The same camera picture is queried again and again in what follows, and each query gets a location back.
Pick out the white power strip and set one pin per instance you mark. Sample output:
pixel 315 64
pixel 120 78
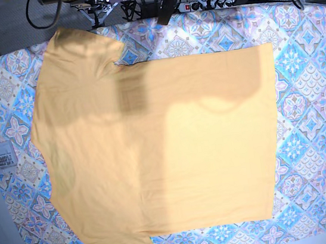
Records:
pixel 196 6

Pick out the patterned blue tablecloth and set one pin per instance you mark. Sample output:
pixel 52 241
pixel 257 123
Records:
pixel 299 44

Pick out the yellow T-shirt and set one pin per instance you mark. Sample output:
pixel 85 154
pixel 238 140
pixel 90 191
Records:
pixel 157 147

